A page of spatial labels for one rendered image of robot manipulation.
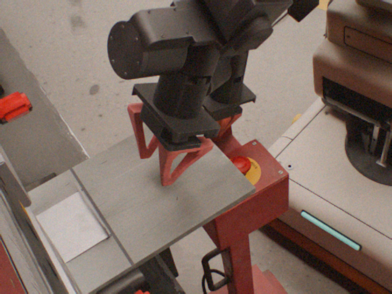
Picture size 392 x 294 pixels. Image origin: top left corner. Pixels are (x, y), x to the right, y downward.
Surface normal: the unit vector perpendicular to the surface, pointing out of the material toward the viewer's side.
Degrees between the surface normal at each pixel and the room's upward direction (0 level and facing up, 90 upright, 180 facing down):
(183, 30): 37
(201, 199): 0
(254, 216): 90
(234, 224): 90
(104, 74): 0
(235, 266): 90
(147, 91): 29
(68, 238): 0
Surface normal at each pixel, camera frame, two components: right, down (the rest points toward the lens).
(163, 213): -0.12, -0.63
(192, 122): 0.29, -0.79
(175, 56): 0.68, 0.44
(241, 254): 0.50, 0.62
